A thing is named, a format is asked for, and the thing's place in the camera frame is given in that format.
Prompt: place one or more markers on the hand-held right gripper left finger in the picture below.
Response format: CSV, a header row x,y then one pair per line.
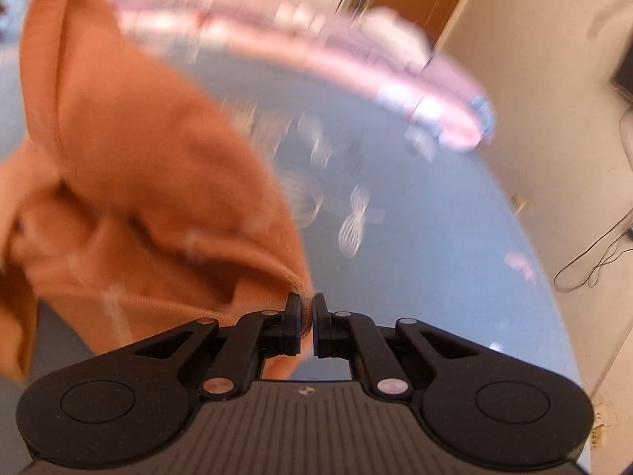
x,y
295,321

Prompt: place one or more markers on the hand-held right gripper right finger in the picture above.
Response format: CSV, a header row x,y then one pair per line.
x,y
319,321

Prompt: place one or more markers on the orange knit sweater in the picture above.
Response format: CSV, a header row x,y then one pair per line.
x,y
123,183

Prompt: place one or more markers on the blue floral bed sheet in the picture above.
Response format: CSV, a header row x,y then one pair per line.
x,y
420,257

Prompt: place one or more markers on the pink floral quilt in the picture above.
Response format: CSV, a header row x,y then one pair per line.
x,y
321,54

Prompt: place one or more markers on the white power strip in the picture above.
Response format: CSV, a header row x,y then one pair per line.
x,y
598,425

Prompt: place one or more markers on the white cloth bundle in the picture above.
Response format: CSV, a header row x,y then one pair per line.
x,y
395,29

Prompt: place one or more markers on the small wall socket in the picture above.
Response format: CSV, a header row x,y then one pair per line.
x,y
519,204

